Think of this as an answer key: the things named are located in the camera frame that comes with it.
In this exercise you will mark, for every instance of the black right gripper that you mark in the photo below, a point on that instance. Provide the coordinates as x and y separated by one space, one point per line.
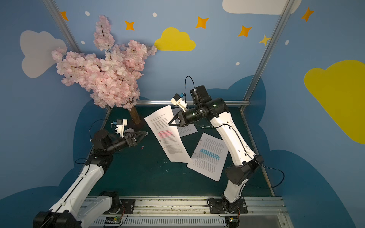
182 118

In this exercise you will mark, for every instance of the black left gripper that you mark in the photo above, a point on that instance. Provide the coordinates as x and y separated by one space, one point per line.
129 139

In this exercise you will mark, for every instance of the pink highlighted paper document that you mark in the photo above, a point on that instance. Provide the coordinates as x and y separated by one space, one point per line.
167 136

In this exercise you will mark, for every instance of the blue highlighted paper document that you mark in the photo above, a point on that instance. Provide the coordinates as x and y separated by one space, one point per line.
209 157

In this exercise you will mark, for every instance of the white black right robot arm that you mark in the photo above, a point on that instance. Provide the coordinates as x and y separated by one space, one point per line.
245 161

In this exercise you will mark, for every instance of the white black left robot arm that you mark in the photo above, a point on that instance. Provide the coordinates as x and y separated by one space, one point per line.
67 212

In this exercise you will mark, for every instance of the pink cherry blossom tree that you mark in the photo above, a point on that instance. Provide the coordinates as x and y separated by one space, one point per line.
112 80

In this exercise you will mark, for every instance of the left green circuit board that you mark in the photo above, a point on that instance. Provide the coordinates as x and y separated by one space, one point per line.
112 222

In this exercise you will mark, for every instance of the right circuit board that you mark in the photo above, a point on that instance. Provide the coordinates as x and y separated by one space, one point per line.
232 222

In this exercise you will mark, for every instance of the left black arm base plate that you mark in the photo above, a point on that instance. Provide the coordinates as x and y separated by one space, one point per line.
125 205

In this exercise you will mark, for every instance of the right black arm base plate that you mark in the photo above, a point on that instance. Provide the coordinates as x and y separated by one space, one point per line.
222 205

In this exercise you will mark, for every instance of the aluminium front rail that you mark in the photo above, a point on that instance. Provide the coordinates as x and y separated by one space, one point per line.
197 206

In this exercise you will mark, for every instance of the aluminium left frame post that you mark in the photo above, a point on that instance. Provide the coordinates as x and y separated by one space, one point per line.
61 23

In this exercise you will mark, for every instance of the aluminium frame post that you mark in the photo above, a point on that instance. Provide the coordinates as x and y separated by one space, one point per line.
61 23
281 23

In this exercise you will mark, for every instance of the aluminium right frame post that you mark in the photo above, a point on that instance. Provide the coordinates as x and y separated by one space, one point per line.
281 23

